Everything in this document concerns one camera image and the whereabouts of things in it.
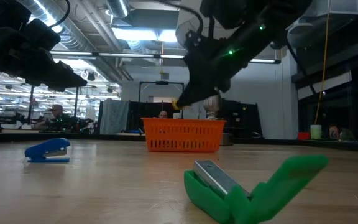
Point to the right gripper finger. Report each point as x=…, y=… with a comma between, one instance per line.
x=197, y=93

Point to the orange plastic mesh basket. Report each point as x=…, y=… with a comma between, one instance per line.
x=182, y=124

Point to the blue mini stapler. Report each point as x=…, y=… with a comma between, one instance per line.
x=47, y=146

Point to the green mini stapler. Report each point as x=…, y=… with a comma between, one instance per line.
x=291, y=177

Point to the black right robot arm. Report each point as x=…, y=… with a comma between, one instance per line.
x=275, y=18

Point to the table lamp white shade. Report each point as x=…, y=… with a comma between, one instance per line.
x=211, y=107

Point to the grey hanging box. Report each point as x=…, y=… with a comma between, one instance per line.
x=165, y=76

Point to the grey hanging cloth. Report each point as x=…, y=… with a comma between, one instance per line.
x=114, y=115

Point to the black partition screen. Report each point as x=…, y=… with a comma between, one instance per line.
x=148, y=110

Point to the black cabinet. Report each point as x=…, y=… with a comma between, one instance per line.
x=244, y=118

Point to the ceiling strip light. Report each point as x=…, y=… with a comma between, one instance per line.
x=129, y=55

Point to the ceiling light panel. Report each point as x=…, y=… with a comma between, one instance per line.
x=135, y=34

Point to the white cylinder container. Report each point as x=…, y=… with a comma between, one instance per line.
x=315, y=132

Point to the white ceiling box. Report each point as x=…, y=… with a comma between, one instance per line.
x=343, y=6

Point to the black metal frame stand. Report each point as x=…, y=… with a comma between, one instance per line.
x=76, y=102
x=162, y=82

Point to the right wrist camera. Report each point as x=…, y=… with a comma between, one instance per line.
x=197, y=46

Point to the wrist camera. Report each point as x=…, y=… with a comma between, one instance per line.
x=43, y=34
x=197, y=46

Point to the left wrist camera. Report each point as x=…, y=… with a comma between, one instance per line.
x=43, y=34

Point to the ribbed silver ceiling duct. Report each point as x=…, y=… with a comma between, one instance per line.
x=73, y=31

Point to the black aluminium table frame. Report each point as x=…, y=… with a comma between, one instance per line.
x=73, y=137

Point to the round silver duct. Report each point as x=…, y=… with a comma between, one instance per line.
x=118, y=7

